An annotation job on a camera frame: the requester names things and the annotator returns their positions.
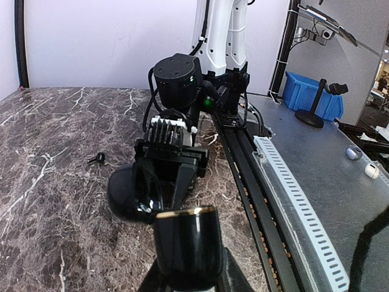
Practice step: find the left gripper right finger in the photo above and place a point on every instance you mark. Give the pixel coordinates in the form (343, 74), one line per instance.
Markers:
(232, 278)

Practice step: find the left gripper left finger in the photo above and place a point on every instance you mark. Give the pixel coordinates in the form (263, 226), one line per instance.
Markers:
(153, 281)

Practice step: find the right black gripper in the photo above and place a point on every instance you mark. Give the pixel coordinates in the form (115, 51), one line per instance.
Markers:
(173, 164)

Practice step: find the black charging case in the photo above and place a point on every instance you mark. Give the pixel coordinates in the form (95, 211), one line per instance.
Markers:
(189, 250)

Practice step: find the black earbud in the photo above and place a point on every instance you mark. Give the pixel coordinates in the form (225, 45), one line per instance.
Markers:
(99, 158)

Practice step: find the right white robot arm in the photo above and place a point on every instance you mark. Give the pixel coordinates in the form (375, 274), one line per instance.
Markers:
(212, 78)

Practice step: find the black desk stand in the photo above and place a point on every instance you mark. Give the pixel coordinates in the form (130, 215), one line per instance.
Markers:
(309, 117)

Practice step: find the grey round knob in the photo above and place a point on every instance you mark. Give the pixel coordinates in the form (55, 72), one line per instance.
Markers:
(353, 153)

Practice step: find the white round knob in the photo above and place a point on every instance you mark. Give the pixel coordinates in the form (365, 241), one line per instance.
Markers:
(372, 171)

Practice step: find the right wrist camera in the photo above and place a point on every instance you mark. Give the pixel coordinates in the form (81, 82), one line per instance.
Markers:
(171, 132)

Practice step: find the black front frame rail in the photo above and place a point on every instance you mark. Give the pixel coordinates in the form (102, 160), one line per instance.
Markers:
(280, 270)

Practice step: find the white slotted cable duct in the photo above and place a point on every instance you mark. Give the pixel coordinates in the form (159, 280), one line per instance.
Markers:
(318, 257)

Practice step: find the right black frame post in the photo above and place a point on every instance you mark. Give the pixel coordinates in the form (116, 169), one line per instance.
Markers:
(284, 50)

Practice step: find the black frame post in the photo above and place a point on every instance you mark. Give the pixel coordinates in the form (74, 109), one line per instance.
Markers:
(20, 43)
(284, 50)

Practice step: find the left black frame post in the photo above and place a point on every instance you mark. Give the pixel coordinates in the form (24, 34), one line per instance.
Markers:
(20, 43)

